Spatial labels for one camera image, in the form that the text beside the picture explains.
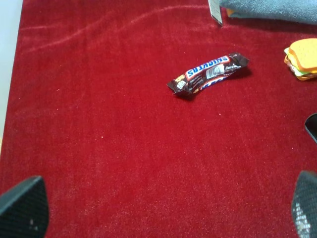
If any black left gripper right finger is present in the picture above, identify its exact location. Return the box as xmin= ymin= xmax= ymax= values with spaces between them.
xmin=292 ymin=171 xmax=317 ymax=238

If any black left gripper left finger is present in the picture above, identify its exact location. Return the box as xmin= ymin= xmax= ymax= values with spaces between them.
xmin=0 ymin=176 xmax=49 ymax=238

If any toy sandwich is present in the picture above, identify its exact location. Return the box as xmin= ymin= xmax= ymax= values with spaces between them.
xmin=284 ymin=38 xmax=317 ymax=81

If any black leather glasses case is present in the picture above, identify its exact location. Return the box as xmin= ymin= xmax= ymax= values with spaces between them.
xmin=305 ymin=113 xmax=317 ymax=143

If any red velvet tablecloth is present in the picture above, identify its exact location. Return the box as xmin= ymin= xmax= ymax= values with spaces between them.
xmin=0 ymin=0 xmax=317 ymax=238

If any Snickers candy bar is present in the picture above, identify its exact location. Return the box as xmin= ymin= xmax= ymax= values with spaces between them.
xmin=167 ymin=53 xmax=249 ymax=97

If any folded grey towel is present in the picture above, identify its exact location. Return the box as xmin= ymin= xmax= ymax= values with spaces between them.
xmin=209 ymin=0 xmax=317 ymax=25

